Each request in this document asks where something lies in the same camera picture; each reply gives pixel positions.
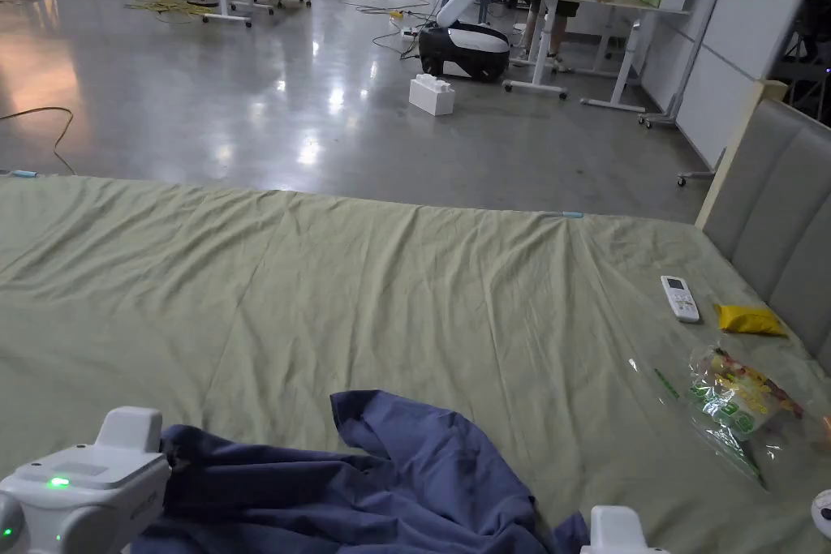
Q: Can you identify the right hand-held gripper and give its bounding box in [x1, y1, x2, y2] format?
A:
[579, 505, 670, 554]

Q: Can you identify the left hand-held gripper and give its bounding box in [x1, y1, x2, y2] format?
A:
[0, 406, 173, 554]

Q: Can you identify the yellow snack packet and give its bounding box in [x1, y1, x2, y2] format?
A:
[713, 303, 789, 339]

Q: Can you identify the white remote control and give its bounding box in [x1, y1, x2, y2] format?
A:
[661, 274, 702, 324]

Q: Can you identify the clear plastic snack bag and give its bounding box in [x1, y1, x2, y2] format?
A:
[652, 345, 808, 492]

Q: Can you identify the dark blue shirt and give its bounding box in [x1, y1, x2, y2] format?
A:
[128, 389, 593, 554]

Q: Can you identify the white block-shaped box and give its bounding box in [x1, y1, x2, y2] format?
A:
[408, 73, 456, 118]

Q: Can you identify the grey padded headboard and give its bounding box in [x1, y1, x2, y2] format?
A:
[694, 81, 831, 378]

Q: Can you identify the yellow cable on floor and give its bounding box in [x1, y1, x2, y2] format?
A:
[125, 0, 215, 23]

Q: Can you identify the white round object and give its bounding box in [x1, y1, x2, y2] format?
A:
[811, 490, 831, 539]

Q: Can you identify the bed with pale green sheet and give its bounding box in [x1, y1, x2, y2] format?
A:
[0, 170, 831, 554]

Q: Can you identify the white table with bowls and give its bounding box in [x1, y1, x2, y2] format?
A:
[502, 0, 692, 114]

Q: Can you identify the white and black robot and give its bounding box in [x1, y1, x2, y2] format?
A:
[417, 0, 540, 84]

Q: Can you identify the black cable on floor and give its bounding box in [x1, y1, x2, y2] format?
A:
[0, 105, 78, 177]

